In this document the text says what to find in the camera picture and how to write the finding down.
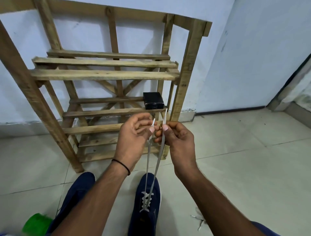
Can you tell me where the wooden slatted rack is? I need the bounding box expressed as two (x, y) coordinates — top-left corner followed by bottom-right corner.
(0, 0), (212, 173)

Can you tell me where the grey door frame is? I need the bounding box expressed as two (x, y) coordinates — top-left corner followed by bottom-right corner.
(266, 52), (311, 123)

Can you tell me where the navy blue sneaker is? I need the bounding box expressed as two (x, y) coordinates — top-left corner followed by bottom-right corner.
(128, 172), (162, 236)

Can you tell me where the small black box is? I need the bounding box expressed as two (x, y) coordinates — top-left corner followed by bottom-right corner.
(143, 92), (165, 111)

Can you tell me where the loose white shoelace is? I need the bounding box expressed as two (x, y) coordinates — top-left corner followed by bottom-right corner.
(190, 207), (207, 231)

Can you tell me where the green plastic object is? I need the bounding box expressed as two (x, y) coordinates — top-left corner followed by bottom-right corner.
(21, 213), (54, 236)

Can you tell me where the black wristband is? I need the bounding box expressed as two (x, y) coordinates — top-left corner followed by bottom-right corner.
(111, 159), (131, 176)

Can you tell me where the person's right hand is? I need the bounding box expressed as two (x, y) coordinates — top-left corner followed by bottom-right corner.
(154, 121), (202, 180)

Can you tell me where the person's right forearm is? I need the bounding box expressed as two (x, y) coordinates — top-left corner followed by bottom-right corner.
(173, 166), (268, 236)

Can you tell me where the white shoelace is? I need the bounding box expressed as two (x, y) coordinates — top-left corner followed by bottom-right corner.
(190, 207), (207, 231)
(139, 108), (168, 213)

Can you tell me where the person's left forearm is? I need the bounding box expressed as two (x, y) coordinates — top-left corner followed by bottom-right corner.
(51, 160), (131, 236)

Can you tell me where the person's left hand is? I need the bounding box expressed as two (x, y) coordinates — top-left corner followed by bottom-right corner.
(113, 113), (161, 173)

